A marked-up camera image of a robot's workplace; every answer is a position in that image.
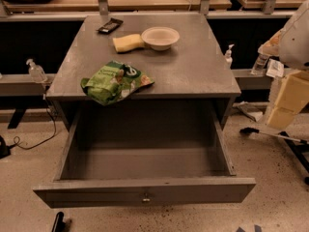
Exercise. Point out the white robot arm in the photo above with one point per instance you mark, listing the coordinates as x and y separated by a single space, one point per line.
291 45

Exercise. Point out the brass drawer knob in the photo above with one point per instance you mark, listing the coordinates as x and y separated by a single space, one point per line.
146 198

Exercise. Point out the grey cabinet with top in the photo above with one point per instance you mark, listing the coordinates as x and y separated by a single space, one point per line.
194 67

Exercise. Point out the wooden back shelf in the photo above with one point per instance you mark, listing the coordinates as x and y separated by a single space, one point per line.
113 6

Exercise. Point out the white bowl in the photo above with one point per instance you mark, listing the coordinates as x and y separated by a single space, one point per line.
160 38

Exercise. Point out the right hand sanitizer bottle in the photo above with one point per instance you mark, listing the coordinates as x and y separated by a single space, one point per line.
228 55

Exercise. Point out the left hand sanitizer bottle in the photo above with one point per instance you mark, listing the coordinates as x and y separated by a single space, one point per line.
36 71

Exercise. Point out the black handled floor tool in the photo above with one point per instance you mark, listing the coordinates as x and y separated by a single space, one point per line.
298 146

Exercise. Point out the open grey top drawer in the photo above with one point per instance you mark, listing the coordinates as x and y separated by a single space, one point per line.
172 150

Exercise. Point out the green rice chip bag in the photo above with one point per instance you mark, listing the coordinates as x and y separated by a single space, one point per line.
114 82

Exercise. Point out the black snack bar wrapper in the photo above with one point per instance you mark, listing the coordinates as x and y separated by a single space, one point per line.
110 26

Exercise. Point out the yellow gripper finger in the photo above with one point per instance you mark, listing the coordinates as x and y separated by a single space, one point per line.
293 96

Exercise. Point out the clear water bottle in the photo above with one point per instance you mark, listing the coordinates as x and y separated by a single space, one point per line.
259 64

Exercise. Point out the yellow sponge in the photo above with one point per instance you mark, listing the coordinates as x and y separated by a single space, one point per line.
128 43

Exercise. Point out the hand sanitizer bottle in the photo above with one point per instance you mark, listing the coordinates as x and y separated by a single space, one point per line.
228 55
36 71

